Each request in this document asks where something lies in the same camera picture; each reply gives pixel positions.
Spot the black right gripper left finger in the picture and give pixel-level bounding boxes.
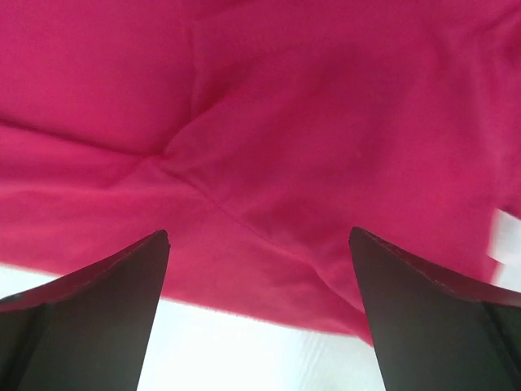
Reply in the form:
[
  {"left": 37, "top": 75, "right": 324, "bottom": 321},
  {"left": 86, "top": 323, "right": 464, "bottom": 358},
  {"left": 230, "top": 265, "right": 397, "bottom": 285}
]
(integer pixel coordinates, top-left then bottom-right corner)
[{"left": 1, "top": 231, "right": 170, "bottom": 391}]

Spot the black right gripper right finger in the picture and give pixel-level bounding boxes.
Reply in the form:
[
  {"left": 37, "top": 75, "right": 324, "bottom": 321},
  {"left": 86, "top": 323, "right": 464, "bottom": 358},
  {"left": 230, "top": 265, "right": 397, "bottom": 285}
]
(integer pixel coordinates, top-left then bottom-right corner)
[{"left": 349, "top": 227, "right": 520, "bottom": 391}]

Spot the magenta t shirt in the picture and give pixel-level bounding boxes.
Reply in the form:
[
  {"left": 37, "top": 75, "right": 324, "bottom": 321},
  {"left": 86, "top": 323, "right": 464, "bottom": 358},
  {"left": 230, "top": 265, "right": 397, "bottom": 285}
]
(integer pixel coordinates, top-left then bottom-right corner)
[{"left": 1, "top": 1, "right": 520, "bottom": 340}]

